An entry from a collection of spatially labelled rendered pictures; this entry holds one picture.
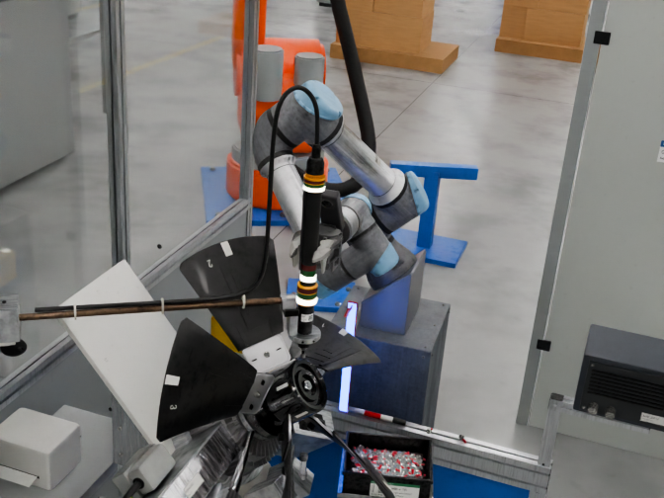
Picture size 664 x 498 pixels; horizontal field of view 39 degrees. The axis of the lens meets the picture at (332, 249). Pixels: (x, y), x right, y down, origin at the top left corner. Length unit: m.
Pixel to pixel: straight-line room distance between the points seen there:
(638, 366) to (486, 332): 2.60
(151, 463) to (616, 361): 1.04
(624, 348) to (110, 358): 1.14
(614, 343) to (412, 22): 7.74
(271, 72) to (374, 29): 4.40
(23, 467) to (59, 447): 0.10
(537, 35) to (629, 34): 7.52
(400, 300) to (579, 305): 1.39
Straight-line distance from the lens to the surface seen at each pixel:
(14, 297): 1.91
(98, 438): 2.42
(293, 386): 1.90
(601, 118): 3.55
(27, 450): 2.24
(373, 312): 2.59
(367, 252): 2.14
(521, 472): 2.46
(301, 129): 2.27
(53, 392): 2.56
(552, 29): 10.96
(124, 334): 2.03
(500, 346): 4.66
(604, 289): 3.78
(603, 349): 2.22
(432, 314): 2.73
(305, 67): 5.61
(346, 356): 2.16
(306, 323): 1.97
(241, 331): 1.98
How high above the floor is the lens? 2.29
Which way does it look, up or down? 25 degrees down
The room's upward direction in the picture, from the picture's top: 4 degrees clockwise
